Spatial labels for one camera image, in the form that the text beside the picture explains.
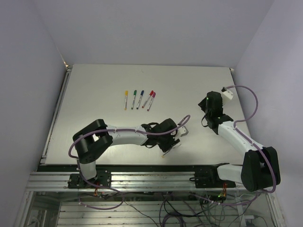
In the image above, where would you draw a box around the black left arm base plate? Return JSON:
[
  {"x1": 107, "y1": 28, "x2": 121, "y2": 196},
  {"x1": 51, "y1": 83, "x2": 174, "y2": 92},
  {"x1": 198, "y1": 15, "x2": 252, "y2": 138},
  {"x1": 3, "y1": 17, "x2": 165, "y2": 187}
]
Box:
[{"x1": 67, "y1": 171, "x2": 112, "y2": 189}]

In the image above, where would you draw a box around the green ended white pen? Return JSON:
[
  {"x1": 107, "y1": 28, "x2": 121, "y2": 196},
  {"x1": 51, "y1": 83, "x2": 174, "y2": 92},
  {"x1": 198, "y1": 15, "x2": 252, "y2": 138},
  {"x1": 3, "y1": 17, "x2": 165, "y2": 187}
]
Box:
[{"x1": 131, "y1": 95, "x2": 136, "y2": 110}]

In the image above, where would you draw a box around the aluminium extrusion frame rail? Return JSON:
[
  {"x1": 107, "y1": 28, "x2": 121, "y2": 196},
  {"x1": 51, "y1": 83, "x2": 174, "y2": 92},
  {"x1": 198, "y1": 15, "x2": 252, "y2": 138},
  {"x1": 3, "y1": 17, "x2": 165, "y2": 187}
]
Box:
[{"x1": 25, "y1": 171, "x2": 275, "y2": 191}]

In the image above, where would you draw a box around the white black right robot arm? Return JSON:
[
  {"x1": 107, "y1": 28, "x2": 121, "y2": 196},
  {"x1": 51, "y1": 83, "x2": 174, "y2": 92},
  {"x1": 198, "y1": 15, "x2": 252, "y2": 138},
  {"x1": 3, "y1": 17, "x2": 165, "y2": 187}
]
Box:
[{"x1": 198, "y1": 90, "x2": 281, "y2": 193}]

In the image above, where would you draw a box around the red ended white pen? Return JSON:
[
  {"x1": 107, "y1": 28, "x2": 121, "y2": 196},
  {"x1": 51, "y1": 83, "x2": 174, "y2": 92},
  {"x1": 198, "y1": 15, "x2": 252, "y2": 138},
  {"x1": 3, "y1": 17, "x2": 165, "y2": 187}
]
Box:
[{"x1": 142, "y1": 95, "x2": 152, "y2": 108}]

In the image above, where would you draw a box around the yellow ended white pen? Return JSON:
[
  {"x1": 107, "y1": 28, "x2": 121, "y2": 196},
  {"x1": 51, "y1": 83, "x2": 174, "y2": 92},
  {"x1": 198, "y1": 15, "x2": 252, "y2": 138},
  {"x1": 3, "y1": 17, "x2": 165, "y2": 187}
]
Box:
[{"x1": 124, "y1": 95, "x2": 128, "y2": 110}]

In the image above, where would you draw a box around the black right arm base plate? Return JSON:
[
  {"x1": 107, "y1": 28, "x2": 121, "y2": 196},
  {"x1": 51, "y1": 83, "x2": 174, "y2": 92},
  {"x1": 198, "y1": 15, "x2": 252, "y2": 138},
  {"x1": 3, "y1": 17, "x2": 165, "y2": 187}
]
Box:
[{"x1": 189, "y1": 172, "x2": 236, "y2": 188}]

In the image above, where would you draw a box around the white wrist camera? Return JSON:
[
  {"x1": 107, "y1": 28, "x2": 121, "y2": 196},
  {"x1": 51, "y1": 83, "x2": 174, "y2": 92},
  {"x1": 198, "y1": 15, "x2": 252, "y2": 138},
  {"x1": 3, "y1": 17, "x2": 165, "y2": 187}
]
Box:
[
  {"x1": 221, "y1": 87, "x2": 234, "y2": 104},
  {"x1": 178, "y1": 126, "x2": 189, "y2": 137}
]

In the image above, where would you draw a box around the orange ended white pen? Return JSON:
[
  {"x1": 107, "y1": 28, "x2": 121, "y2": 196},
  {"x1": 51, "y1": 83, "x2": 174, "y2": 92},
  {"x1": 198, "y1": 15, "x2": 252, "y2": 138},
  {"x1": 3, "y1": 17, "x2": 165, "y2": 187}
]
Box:
[{"x1": 161, "y1": 144, "x2": 181, "y2": 158}]

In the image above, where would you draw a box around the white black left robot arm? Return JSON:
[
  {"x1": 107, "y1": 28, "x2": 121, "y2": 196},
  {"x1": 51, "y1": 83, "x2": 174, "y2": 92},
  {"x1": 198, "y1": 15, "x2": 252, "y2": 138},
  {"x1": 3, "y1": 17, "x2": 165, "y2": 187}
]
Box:
[{"x1": 72, "y1": 118, "x2": 187, "y2": 188}]

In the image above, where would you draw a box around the blue ended white pen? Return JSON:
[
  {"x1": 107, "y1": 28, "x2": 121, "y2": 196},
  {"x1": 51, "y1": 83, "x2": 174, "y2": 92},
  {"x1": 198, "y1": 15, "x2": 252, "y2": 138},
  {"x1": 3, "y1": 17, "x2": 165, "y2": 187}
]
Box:
[{"x1": 136, "y1": 95, "x2": 143, "y2": 110}]

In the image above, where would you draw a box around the purple ended white pen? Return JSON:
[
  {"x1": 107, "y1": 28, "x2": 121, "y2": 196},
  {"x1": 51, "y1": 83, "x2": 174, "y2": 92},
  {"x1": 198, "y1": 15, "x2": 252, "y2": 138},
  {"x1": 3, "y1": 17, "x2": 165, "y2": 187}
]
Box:
[{"x1": 147, "y1": 97, "x2": 154, "y2": 112}]

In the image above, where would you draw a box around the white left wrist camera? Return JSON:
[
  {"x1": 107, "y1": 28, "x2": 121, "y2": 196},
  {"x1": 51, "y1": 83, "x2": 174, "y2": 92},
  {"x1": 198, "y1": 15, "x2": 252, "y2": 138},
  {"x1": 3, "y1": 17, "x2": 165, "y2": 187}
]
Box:
[{"x1": 178, "y1": 126, "x2": 189, "y2": 137}]

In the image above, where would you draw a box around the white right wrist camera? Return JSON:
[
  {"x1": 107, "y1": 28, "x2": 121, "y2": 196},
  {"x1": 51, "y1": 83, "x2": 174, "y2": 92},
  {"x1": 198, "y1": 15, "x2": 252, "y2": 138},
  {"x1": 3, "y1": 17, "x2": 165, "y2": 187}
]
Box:
[{"x1": 221, "y1": 87, "x2": 234, "y2": 104}]

